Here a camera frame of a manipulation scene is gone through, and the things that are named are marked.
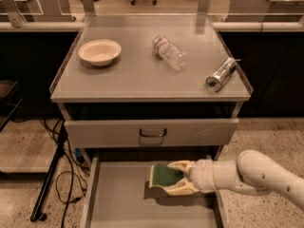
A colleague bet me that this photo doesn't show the grey top drawer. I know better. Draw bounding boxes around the grey top drawer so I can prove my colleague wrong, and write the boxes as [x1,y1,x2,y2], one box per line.
[65,119,239,148]

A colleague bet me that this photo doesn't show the black floor cables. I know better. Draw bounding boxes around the black floor cables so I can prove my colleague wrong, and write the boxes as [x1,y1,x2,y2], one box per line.
[39,117,91,228]

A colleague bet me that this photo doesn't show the white paper bowl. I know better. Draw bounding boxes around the white paper bowl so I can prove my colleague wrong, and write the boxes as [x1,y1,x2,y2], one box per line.
[78,39,122,67]

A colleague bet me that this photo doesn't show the silver drink can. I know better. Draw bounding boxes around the silver drink can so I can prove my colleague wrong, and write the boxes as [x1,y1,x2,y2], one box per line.
[205,57,237,92]

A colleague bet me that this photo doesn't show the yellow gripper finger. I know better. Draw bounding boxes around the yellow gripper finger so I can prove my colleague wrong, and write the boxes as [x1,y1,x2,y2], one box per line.
[164,178,199,196]
[167,161,194,175]

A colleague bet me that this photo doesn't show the grey drawer cabinet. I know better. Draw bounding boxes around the grey drawer cabinet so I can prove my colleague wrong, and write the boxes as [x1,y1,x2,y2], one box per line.
[51,14,252,162]

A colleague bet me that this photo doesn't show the clear plastic water bottle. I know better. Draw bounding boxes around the clear plastic water bottle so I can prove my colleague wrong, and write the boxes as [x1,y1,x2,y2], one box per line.
[152,35,186,71]

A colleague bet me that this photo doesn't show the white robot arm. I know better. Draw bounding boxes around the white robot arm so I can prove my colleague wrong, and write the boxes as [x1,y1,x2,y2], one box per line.
[164,150,304,210]

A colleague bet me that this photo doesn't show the black drawer handle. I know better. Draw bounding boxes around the black drawer handle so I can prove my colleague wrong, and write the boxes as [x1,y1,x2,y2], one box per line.
[139,128,167,138]

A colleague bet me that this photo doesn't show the black stand leg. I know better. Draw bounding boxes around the black stand leg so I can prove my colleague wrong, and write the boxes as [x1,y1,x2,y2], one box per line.
[30,125,67,222]

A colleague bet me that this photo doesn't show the open grey middle drawer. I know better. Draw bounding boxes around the open grey middle drawer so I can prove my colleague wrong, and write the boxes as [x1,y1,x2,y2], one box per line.
[80,157,229,228]

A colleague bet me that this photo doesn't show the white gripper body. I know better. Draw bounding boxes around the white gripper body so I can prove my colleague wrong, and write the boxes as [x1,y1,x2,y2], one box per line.
[189,160,217,193]

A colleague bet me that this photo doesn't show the glass barrier with posts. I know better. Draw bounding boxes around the glass barrier with posts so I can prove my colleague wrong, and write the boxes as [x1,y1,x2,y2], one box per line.
[0,0,304,31]

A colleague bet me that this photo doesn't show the green yellow sponge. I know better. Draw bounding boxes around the green yellow sponge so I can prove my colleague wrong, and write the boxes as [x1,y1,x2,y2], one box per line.
[149,163,183,188]

